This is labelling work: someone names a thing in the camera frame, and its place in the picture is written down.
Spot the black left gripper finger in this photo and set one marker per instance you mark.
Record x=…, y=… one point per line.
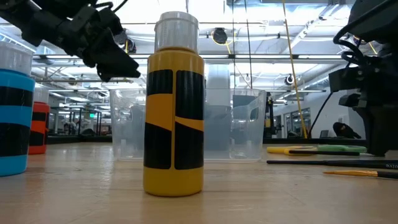
x=115, y=62

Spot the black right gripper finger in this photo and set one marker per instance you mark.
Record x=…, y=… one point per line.
x=382, y=130

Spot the red-orange paint bottle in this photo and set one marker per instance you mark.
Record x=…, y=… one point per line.
x=39, y=124

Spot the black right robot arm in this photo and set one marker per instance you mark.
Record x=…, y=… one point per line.
x=379, y=18

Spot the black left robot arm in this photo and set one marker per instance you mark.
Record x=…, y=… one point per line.
x=31, y=18

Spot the yellow paint bottle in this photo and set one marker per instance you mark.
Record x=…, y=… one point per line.
x=174, y=124

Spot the blue paint bottle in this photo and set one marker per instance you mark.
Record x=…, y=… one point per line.
x=15, y=124

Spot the black office chair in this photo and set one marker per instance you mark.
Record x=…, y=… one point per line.
x=343, y=130

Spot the grey laptop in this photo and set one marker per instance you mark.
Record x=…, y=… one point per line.
x=324, y=134

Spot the clear plastic bin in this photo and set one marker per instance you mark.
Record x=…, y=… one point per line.
x=124, y=124

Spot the black background stand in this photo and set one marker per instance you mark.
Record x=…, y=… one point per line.
x=270, y=124

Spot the smoky dark plastic bin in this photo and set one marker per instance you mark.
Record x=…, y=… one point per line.
x=217, y=130

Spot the black background workstation frame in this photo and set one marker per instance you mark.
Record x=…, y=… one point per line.
x=77, y=109

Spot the black aluminium table frame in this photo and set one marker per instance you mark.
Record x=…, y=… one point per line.
x=77, y=140

